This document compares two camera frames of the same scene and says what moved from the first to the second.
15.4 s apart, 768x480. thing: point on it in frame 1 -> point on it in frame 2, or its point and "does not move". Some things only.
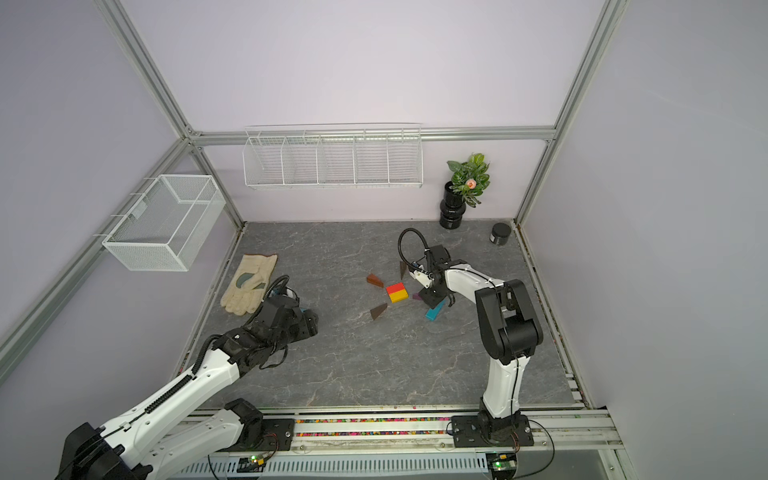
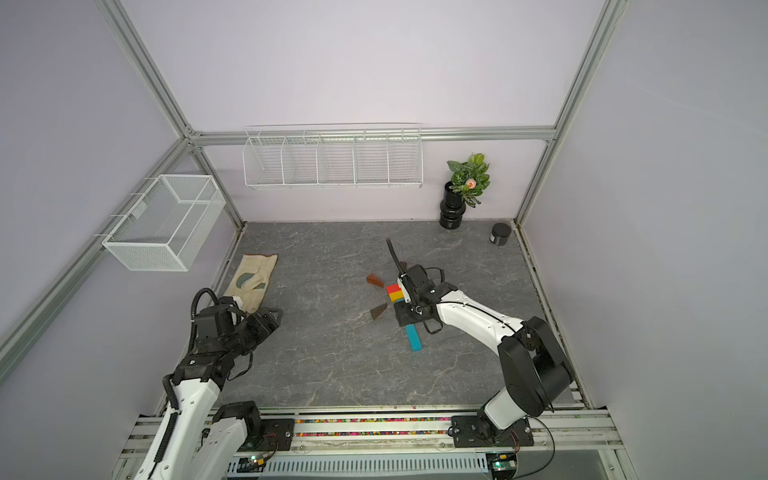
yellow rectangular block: x=399 y=296 does not move
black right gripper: x=428 y=298 -> x=401 y=316
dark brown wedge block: x=375 y=312 does not move
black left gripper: x=308 y=325 -> x=263 y=331
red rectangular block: x=395 y=288 does not move
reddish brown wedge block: x=374 y=280 does not move
